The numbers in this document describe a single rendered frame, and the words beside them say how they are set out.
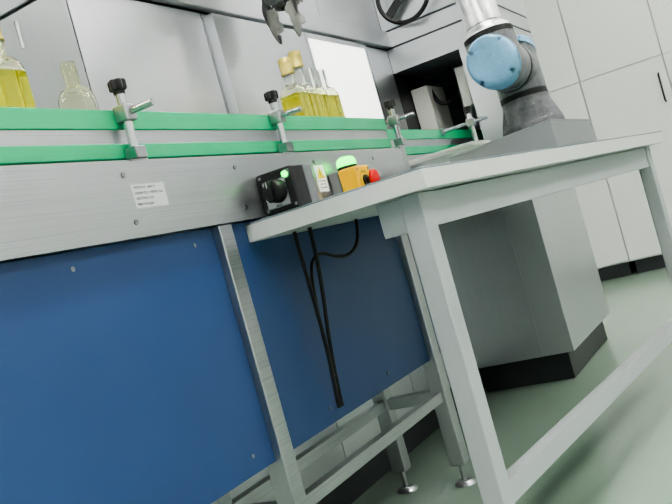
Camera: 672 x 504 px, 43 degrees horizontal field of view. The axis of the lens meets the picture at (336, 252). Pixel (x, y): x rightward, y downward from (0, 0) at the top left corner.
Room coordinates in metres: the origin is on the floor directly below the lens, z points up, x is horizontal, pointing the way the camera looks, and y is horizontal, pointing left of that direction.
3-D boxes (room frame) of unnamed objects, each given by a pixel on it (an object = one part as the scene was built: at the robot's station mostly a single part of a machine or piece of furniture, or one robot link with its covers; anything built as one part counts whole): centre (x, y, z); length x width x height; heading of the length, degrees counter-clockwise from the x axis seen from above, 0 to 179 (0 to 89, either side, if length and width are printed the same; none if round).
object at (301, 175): (1.62, 0.06, 0.79); 0.08 x 0.08 x 0.08; 61
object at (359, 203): (2.43, -0.01, 0.73); 1.58 x 1.52 x 0.04; 145
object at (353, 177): (1.87, -0.08, 0.79); 0.07 x 0.07 x 0.07; 61
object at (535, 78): (2.05, -0.54, 0.97); 0.13 x 0.12 x 0.14; 152
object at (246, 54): (2.53, -0.06, 1.15); 0.90 x 0.03 x 0.34; 151
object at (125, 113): (1.32, 0.24, 0.94); 0.07 x 0.04 x 0.13; 61
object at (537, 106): (2.06, -0.54, 0.85); 0.15 x 0.15 x 0.10
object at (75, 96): (1.62, 0.40, 1.01); 0.06 x 0.06 x 0.26; 75
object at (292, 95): (2.13, 0.00, 0.99); 0.06 x 0.06 x 0.21; 61
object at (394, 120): (2.28, -0.22, 0.95); 0.17 x 0.03 x 0.12; 61
